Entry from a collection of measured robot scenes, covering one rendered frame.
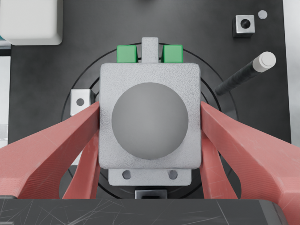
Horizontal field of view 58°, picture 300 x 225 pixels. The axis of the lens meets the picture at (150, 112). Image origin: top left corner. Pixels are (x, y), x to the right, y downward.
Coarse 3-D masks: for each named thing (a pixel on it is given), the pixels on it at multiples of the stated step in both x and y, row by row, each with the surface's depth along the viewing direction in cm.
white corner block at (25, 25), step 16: (0, 0) 22; (16, 0) 22; (32, 0) 22; (48, 0) 22; (0, 16) 22; (16, 16) 22; (32, 16) 22; (48, 16) 22; (0, 32) 21; (16, 32) 21; (32, 32) 21; (48, 32) 21
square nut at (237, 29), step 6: (234, 18) 23; (240, 18) 23; (246, 18) 23; (252, 18) 23; (234, 24) 23; (240, 24) 23; (246, 24) 23; (252, 24) 23; (234, 30) 23; (240, 30) 23; (246, 30) 23; (252, 30) 23; (234, 36) 23; (240, 36) 23; (246, 36) 23
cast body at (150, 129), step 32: (128, 64) 12; (160, 64) 12; (192, 64) 12; (128, 96) 10; (160, 96) 10; (192, 96) 11; (128, 128) 10; (160, 128) 10; (192, 128) 11; (128, 160) 11; (160, 160) 11; (192, 160) 11
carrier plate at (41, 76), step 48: (96, 0) 24; (144, 0) 24; (192, 0) 24; (240, 0) 24; (48, 48) 23; (96, 48) 23; (192, 48) 23; (240, 48) 24; (48, 96) 23; (240, 96) 23; (288, 96) 23; (240, 192) 22
